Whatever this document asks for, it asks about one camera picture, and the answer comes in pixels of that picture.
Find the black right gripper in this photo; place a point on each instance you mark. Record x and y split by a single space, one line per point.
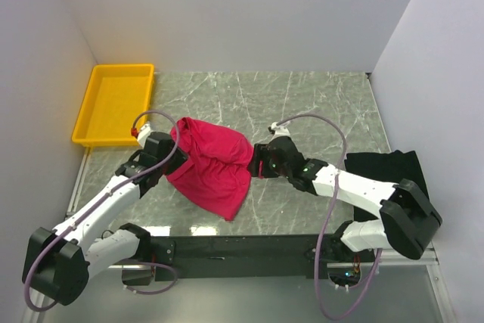
261 153

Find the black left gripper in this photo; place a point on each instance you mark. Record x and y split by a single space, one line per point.
178 158

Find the red t shirt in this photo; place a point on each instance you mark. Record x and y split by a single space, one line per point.
215 176

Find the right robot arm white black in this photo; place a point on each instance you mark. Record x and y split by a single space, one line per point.
404 218

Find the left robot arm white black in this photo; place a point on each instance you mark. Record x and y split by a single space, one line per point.
60 261

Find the folded black t shirt stack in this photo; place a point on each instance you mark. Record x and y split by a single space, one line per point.
390 167

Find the yellow plastic tray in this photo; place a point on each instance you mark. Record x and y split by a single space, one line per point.
116 94

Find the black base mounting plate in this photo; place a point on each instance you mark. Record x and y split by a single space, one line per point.
240 257

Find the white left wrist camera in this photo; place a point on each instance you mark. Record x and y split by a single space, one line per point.
142 133

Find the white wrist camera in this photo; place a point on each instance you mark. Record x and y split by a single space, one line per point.
142 133
279 130

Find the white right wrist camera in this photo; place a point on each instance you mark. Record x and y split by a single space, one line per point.
279 130

